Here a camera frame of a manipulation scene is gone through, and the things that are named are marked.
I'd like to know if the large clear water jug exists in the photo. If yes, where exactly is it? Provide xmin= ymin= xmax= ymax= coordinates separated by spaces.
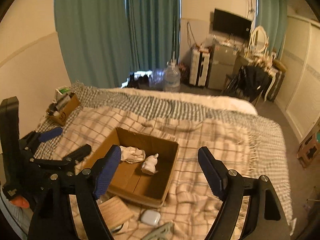
xmin=163 ymin=59 xmax=181 ymax=93

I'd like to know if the cream plaid blanket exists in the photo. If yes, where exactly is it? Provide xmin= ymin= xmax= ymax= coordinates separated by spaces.
xmin=52 ymin=106 xmax=255 ymax=239

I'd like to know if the large open cardboard box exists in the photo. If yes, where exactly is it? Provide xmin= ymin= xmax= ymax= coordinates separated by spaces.
xmin=83 ymin=127 xmax=179 ymax=208

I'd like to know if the white suitcase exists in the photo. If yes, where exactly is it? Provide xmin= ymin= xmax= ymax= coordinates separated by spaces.
xmin=189 ymin=48 xmax=210 ymax=87

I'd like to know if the white earbuds case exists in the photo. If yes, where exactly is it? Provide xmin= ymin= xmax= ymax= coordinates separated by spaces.
xmin=140 ymin=210 xmax=161 ymax=226

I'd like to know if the teal window curtain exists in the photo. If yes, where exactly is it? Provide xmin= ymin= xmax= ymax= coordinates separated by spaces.
xmin=54 ymin=0 xmax=181 ymax=88

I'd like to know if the grey-green plastic clip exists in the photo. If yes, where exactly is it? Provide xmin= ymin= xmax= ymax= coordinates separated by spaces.
xmin=142 ymin=222 xmax=174 ymax=240

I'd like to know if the white oval vanity mirror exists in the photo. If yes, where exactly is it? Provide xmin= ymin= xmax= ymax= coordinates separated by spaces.
xmin=249 ymin=25 xmax=268 ymax=55

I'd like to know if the person's left hand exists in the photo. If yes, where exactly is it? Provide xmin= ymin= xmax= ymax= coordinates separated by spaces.
xmin=10 ymin=196 xmax=30 ymax=209

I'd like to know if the teal corner curtain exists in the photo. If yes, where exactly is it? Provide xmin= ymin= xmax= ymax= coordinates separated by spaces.
xmin=255 ymin=0 xmax=287 ymax=58

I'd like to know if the black jacket on chair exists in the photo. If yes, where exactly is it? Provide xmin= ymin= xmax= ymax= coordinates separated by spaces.
xmin=222 ymin=65 xmax=272 ymax=102

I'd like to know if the beige printed medicine box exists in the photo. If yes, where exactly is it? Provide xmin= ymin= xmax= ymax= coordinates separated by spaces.
xmin=98 ymin=196 xmax=134 ymax=231

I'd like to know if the grey mini fridge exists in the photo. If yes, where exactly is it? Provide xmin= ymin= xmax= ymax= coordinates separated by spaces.
xmin=207 ymin=44 xmax=237 ymax=90

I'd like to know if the white louvered wardrobe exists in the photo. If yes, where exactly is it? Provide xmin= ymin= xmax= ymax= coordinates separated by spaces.
xmin=276 ymin=15 xmax=319 ymax=142

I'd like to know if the white ceramic rabbit figurine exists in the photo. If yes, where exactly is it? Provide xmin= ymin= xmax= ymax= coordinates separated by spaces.
xmin=141 ymin=153 xmax=159 ymax=175

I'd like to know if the small brown cardboard box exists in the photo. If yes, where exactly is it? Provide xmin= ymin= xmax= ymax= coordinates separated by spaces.
xmin=46 ymin=86 xmax=80 ymax=126

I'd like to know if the black wall television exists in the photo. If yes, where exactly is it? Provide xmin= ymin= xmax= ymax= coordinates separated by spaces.
xmin=213 ymin=9 xmax=252 ymax=41

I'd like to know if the white lace cloth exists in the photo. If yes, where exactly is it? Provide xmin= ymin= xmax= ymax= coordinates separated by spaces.
xmin=120 ymin=146 xmax=146 ymax=164

